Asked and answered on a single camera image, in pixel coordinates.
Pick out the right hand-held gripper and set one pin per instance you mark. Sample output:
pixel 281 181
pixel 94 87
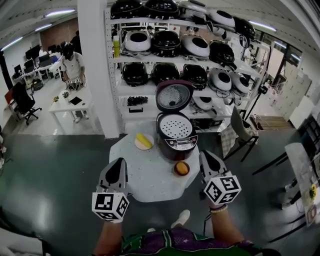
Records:
pixel 222 191

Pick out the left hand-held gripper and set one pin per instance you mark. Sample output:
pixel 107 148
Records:
pixel 107 203

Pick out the dark red rice cooker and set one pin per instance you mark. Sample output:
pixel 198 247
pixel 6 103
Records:
pixel 180 147

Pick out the white perforated steamer tray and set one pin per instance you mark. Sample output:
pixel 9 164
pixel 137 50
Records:
pixel 176 127

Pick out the person's left forearm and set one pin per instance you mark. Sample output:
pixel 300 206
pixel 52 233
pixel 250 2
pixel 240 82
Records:
pixel 107 240

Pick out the person's right forearm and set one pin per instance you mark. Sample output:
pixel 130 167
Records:
pixel 226 230

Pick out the orange fruit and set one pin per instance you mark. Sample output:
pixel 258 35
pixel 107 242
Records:
pixel 182 168

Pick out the beige checked cloth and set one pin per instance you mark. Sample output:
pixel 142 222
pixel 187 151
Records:
pixel 228 140

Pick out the round white table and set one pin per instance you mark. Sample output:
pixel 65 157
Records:
pixel 150 175

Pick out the corn cob on plate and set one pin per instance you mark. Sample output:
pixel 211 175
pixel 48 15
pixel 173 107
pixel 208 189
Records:
pixel 140 147

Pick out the orange in small bowl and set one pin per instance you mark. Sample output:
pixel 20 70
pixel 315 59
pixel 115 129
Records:
pixel 175 171

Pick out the purple wrist band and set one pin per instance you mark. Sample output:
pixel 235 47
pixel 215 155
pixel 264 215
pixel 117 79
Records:
pixel 217 207

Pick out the yellow corn cob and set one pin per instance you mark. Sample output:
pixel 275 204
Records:
pixel 144 140

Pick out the black box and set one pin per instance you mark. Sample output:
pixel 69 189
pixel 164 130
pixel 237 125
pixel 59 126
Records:
pixel 207 123

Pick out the white wrist wrap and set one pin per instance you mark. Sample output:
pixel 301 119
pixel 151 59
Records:
pixel 113 221

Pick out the grey chair with black legs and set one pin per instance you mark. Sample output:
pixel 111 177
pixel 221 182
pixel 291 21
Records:
pixel 240 125

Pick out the person's white shoe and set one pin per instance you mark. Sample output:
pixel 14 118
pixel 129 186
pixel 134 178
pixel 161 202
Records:
pixel 151 229
pixel 180 218

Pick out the wooden pallet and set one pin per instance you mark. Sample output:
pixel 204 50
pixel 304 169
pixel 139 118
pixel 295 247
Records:
pixel 272 122

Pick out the pile of small black parts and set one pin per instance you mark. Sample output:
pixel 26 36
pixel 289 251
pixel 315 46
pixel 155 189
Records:
pixel 137 100

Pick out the black tablet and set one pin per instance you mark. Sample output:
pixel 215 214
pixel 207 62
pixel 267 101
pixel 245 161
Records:
pixel 75 100

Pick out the person's purple green jersey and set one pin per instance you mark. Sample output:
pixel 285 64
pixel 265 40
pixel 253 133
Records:
pixel 175 243

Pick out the small white table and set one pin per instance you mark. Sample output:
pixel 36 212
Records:
pixel 62 107

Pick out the marble table with black legs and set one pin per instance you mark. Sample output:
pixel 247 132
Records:
pixel 298 162

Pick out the black tripod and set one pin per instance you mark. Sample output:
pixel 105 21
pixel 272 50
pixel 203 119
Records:
pixel 262 89

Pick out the small potted plant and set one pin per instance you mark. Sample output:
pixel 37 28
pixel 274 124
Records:
pixel 65 94
pixel 56 99

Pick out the yellow sunflowers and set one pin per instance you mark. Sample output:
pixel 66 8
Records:
pixel 312 192

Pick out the grey locker cabinet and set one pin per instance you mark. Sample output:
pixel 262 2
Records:
pixel 292 95

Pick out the dark red booklet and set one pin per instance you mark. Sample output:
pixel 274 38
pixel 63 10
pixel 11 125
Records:
pixel 312 214

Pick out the white square pillar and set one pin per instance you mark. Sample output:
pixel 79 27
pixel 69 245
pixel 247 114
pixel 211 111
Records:
pixel 97 62

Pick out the white metal shelf rack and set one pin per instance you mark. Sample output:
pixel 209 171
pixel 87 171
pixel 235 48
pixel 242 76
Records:
pixel 175 60

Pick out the black office chair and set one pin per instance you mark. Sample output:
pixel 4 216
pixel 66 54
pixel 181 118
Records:
pixel 22 100

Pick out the yellow-green bottle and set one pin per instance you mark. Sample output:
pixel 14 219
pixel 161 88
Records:
pixel 116 48

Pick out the row of white office desks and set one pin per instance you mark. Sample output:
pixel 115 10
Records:
pixel 37 73

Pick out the orange desk panel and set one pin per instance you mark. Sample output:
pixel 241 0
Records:
pixel 9 97

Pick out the rows of domed appliances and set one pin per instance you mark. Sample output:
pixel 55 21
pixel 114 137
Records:
pixel 166 43

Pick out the row of black monitors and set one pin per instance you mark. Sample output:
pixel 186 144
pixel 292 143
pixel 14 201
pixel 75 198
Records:
pixel 32 53

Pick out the ceiling tube light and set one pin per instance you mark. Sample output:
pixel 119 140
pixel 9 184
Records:
pixel 11 43
pixel 262 25
pixel 43 27
pixel 60 13

